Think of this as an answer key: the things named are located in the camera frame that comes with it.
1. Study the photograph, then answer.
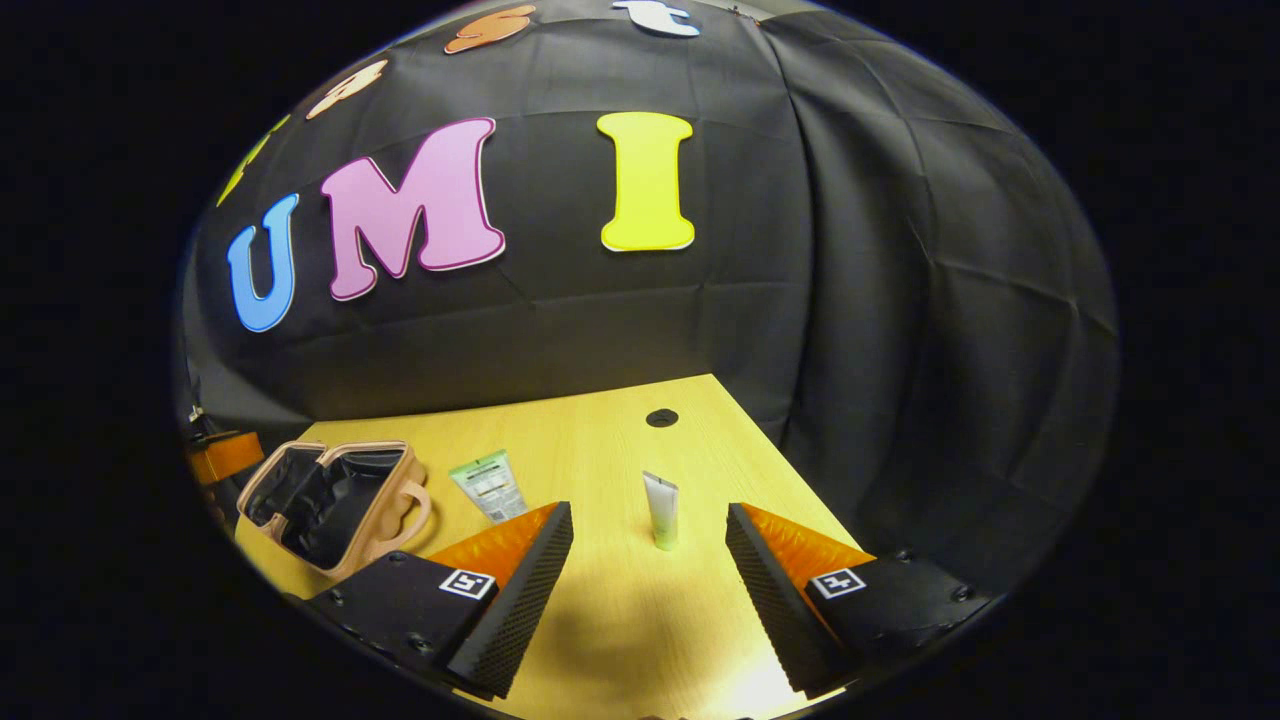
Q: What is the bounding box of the white tube with green label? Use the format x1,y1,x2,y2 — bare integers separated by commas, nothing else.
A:
448,450,529,524

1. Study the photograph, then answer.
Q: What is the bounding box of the white tube with green cap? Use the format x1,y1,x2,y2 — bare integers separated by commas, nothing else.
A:
642,470,681,552

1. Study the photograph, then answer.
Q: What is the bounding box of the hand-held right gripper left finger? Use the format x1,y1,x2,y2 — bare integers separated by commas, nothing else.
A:
305,501,575,701

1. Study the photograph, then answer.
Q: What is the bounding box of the pink suitcase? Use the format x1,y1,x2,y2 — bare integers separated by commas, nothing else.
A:
235,439,434,583

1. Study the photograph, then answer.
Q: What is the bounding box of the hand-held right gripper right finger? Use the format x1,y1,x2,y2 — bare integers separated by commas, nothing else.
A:
725,503,1001,701

